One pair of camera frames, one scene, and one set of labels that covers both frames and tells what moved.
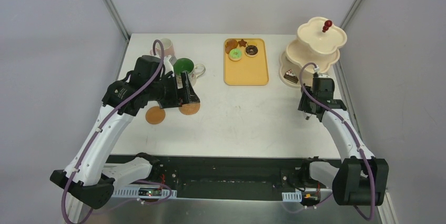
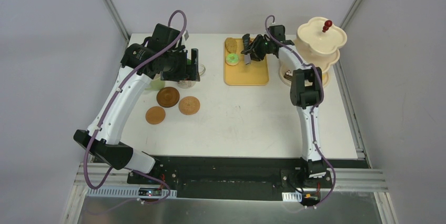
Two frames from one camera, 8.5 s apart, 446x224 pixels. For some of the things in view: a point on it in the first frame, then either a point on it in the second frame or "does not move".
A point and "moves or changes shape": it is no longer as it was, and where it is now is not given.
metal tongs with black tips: (307, 115) moves or changes shape
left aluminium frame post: (109, 3) does not move
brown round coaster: (190, 109) does not move
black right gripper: (308, 110) → (252, 49)
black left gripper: (179, 91) → (186, 70)
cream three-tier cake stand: (318, 41) does not move
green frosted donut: (235, 54) moves or changes shape
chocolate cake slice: (291, 76) does not move
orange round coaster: (155, 115) does not move
